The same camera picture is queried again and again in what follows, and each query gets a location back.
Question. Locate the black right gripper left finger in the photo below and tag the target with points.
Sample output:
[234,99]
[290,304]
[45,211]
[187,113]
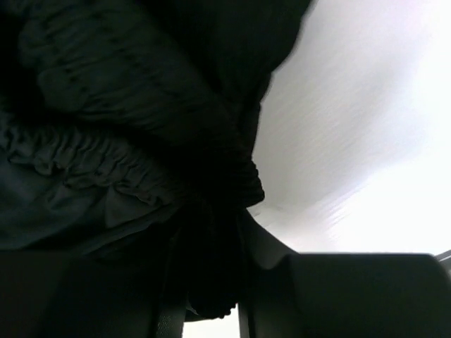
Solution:
[55,294]

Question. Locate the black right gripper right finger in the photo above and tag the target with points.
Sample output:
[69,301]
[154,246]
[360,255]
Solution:
[339,295]

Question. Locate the black trousers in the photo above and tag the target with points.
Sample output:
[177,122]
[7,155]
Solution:
[124,122]

